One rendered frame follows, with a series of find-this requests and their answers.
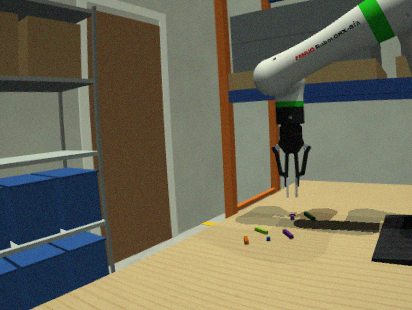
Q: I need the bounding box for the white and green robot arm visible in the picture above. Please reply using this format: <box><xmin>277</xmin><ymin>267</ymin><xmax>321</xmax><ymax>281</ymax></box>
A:
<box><xmin>253</xmin><ymin>0</ymin><xmax>412</xmax><ymax>126</ymax></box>

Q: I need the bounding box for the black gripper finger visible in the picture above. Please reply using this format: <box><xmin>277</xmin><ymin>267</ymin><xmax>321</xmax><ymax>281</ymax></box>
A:
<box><xmin>272</xmin><ymin>143</ymin><xmax>289</xmax><ymax>198</ymax></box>
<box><xmin>293</xmin><ymin>143</ymin><xmax>311</xmax><ymax>198</ymax></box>

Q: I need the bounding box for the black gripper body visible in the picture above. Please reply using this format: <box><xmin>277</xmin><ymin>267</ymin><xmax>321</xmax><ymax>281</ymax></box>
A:
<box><xmin>278</xmin><ymin>126</ymin><xmax>304</xmax><ymax>154</ymax></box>

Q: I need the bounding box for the purple rod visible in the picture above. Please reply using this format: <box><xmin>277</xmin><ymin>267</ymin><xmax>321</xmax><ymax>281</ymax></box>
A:
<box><xmin>283</xmin><ymin>229</ymin><xmax>294</xmax><ymax>239</ymax></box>

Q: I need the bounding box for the lime green rod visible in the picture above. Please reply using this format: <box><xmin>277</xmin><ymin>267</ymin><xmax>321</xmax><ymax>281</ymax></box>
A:
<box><xmin>255</xmin><ymin>227</ymin><xmax>268</xmax><ymax>235</ymax></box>

